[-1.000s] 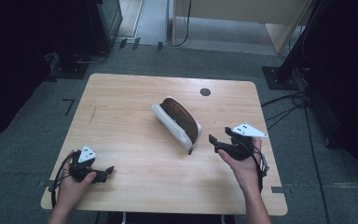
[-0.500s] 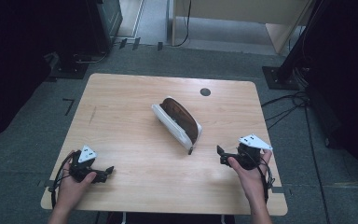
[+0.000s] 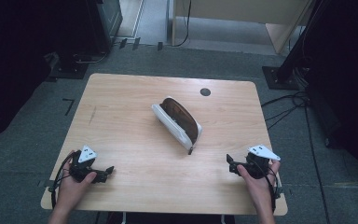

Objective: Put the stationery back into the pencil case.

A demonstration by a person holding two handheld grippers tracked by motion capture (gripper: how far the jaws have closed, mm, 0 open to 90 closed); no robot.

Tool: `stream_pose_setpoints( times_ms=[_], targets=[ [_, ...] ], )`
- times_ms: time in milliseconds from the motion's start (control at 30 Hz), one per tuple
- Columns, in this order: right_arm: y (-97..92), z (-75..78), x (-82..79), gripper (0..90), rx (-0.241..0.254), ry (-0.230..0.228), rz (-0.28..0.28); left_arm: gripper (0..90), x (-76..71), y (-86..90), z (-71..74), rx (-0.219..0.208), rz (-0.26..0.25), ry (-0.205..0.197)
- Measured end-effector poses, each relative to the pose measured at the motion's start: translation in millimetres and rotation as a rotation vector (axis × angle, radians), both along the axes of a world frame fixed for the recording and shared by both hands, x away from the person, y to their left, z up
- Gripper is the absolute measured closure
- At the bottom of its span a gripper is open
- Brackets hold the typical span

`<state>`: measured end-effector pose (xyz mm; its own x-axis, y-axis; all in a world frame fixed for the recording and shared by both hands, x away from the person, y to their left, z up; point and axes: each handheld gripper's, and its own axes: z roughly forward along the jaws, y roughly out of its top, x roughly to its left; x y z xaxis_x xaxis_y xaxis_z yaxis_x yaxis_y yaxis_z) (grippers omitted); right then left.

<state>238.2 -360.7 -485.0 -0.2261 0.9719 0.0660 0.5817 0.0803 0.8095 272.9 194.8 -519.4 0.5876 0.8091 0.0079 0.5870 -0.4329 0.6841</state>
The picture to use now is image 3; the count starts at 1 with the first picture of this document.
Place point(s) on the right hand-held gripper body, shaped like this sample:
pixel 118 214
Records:
pixel 258 166

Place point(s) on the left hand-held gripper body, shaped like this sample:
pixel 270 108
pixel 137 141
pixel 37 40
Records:
pixel 80 169

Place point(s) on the person's right hand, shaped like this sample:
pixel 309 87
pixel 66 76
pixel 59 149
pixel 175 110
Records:
pixel 261 189

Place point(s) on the person's left hand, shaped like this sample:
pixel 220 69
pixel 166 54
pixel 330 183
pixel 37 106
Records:
pixel 68 193

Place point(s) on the grey tape strip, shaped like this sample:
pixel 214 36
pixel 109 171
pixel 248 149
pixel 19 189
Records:
pixel 284 190
pixel 45 183

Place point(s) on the round dark table grommet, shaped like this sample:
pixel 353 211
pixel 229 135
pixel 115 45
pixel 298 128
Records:
pixel 205 91

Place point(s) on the black metal stand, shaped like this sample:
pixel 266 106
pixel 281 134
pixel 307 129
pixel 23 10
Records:
pixel 286 68

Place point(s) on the dark curtain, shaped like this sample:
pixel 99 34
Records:
pixel 18 62
pixel 348 77

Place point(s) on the light wooden desk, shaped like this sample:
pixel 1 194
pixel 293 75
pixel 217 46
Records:
pixel 239 12

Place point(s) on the black cabinet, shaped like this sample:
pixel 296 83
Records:
pixel 104 21

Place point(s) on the black stand base plate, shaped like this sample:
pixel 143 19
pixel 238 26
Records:
pixel 70 70

